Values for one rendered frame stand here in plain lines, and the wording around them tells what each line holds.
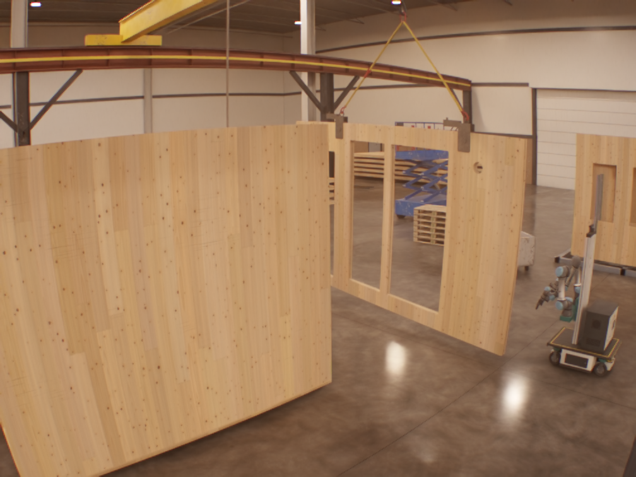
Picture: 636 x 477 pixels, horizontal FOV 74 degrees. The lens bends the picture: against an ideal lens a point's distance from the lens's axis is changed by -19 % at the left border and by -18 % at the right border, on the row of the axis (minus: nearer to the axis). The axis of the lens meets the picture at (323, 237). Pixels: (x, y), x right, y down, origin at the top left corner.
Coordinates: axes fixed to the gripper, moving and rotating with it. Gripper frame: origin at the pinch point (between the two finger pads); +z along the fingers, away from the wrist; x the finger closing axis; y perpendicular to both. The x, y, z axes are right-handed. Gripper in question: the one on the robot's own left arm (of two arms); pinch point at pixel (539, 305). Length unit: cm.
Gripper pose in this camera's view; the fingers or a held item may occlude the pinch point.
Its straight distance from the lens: 676.7
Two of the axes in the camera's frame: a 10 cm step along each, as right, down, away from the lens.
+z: -1.4, 8.1, 5.8
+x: -7.8, 2.7, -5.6
